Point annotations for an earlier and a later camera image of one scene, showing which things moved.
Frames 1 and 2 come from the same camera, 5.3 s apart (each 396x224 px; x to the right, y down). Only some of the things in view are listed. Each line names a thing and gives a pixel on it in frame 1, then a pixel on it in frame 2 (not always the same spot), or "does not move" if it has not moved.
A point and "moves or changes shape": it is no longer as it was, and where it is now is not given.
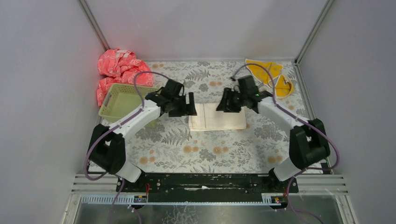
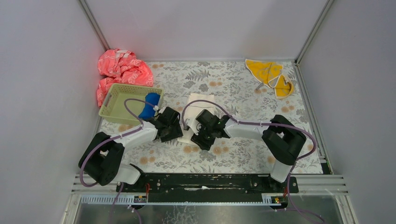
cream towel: x=208 y=118 moves or changes shape
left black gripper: x=180 y=105 -> x=173 y=127
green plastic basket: x=119 y=101 does not move
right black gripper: x=232 y=101 -> x=201 y=133
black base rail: x=173 y=188 does not move
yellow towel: x=283 y=88 does not move
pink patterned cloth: x=115 y=66 does not move
